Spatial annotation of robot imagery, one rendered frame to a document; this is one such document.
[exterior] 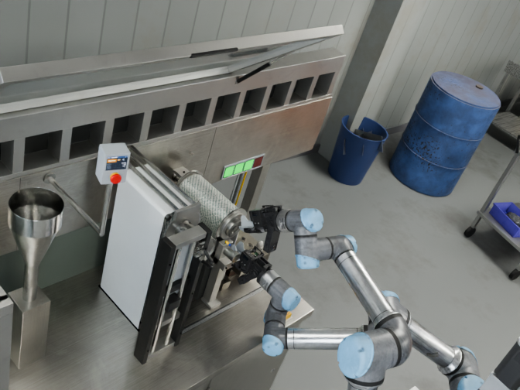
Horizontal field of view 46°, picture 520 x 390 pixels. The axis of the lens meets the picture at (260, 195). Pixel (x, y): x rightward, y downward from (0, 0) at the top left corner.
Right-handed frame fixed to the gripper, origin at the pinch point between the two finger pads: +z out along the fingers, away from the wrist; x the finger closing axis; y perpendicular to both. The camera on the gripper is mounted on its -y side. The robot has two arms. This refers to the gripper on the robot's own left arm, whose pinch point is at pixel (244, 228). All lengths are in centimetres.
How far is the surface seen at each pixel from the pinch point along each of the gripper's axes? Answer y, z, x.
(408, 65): 44, 133, -353
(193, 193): 15.9, 15.4, 6.5
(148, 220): 14.4, 1.8, 36.8
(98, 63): 58, -47, 70
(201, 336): -34.8, 15.2, 19.1
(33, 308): -1, 14, 75
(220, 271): -14.8, 11.9, 6.1
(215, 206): 10.1, 6.3, 5.1
